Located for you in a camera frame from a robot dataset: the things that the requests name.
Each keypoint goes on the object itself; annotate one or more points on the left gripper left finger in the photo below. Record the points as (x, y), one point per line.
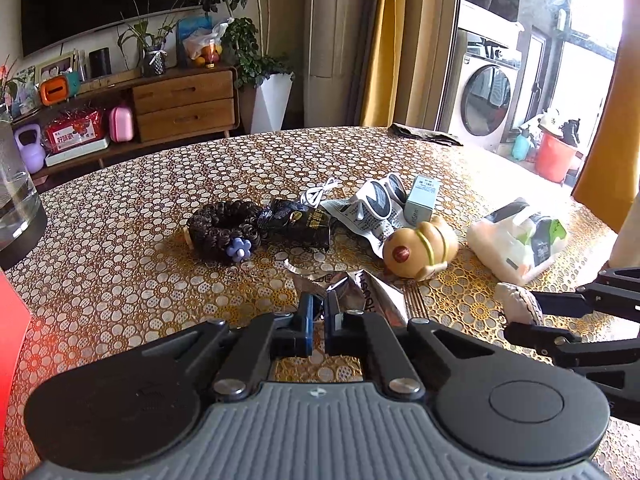
(268, 338)

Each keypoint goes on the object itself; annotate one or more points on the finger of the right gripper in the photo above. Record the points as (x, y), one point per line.
(613, 366)
(614, 292)

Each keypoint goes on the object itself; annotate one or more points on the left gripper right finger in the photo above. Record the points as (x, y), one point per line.
(367, 337)

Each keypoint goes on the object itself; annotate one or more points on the sushi paper snack bag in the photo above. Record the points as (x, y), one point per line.
(355, 290)

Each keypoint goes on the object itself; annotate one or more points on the white round sunglasses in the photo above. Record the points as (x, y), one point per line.
(376, 197)

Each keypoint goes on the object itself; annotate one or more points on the brown bun plush toy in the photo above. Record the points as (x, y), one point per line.
(418, 253)

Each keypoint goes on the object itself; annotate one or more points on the black snack packet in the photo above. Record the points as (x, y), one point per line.
(297, 223)

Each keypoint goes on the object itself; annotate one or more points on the printed white plastic wrapper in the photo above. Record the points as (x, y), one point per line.
(373, 230)

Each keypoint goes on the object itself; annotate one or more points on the red plastic bucket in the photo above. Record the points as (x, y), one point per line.
(553, 157)

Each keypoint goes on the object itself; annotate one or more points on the small light blue box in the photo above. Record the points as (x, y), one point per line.
(421, 200)

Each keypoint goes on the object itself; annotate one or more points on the teal spray bottle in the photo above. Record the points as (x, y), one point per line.
(523, 143)

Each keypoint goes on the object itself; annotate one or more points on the black folded cloth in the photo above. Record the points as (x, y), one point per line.
(426, 135)

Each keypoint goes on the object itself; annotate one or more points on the white front-load washing machine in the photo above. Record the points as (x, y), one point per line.
(479, 90)

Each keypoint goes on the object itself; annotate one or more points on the yellow curtain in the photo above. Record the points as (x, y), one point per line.
(380, 90)

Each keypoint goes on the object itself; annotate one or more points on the white tall planter pot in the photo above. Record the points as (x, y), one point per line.
(262, 108)

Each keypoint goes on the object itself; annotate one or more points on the wooden tv sideboard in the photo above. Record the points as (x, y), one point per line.
(182, 104)

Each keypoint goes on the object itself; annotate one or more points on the red white cardboard box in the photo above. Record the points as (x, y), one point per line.
(14, 321)

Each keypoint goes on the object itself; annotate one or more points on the pink small case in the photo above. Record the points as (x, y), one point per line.
(121, 124)

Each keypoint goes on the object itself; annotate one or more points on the glass electric kettle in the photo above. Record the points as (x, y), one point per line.
(23, 218)

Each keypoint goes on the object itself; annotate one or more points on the red gift package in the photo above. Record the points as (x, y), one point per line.
(73, 129)

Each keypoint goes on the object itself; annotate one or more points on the bag of fruit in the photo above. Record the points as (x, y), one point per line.
(203, 47)

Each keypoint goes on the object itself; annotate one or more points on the small potted grass plant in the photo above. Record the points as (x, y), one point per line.
(150, 45)

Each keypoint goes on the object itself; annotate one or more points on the purple kettlebell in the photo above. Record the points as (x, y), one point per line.
(32, 153)

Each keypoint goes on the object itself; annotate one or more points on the black cylinder speaker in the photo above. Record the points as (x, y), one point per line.
(100, 63)

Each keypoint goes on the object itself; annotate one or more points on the orange retro radio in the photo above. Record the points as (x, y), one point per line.
(54, 90)

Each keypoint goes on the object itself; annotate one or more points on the framed photo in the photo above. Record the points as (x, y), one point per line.
(55, 66)

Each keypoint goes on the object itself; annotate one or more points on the tall green potted tree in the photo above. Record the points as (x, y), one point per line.
(248, 40)

